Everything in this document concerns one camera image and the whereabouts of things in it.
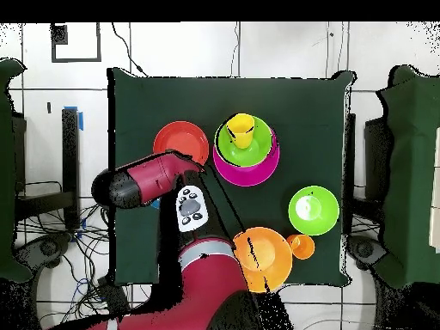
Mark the white box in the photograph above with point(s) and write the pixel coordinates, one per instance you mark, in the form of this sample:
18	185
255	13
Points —
436	189

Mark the red plastic bowl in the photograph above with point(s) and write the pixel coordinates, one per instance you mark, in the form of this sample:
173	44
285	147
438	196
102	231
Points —
182	137

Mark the black metal stand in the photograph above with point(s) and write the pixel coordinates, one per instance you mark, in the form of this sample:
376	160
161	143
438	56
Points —
350	172
70	165

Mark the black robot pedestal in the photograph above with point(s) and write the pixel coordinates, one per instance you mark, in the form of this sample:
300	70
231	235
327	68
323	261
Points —
275	309

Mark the pink plastic bowl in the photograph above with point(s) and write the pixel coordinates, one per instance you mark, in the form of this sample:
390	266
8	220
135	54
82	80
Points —
247	177

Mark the black square floor frame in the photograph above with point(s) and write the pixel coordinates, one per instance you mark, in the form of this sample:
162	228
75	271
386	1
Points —
58	34

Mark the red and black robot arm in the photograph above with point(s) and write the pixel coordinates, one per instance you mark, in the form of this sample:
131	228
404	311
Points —
206	292

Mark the yellow plastic cup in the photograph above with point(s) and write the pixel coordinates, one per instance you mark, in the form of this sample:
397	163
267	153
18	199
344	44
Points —
240	130

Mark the black chair base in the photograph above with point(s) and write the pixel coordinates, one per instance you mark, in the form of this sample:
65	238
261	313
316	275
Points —
44	247

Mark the green cloth side table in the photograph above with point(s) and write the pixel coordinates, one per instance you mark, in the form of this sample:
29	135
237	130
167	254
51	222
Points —
412	172
7	172

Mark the orange plastic cup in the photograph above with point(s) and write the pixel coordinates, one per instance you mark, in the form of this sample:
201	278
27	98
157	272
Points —
302	247

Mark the large orange plastic bowl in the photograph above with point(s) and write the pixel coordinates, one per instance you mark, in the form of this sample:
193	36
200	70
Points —
275	254

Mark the dark green table cloth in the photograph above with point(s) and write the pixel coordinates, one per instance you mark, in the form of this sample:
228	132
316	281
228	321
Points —
223	99

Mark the large green plastic bowl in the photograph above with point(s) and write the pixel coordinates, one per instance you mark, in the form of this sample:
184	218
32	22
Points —
261	147
314	220

